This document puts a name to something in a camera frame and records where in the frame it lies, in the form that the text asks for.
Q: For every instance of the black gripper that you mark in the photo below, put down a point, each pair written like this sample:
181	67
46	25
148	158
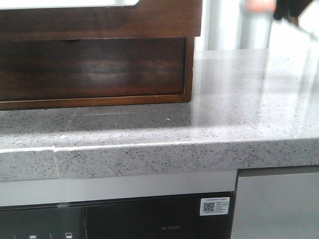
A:
288	9

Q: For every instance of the dark wooden drawer cabinet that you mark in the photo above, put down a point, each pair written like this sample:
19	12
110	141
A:
41	74

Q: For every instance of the white sheer curtain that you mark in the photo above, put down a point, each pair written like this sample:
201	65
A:
249	24

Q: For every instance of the grey cabinet door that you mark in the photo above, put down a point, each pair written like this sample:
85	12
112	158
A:
280	203

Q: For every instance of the white QR code sticker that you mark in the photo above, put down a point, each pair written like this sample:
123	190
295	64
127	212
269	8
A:
214	206

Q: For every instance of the black built-in appliance panel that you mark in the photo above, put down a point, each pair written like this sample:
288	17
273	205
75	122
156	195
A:
156	217

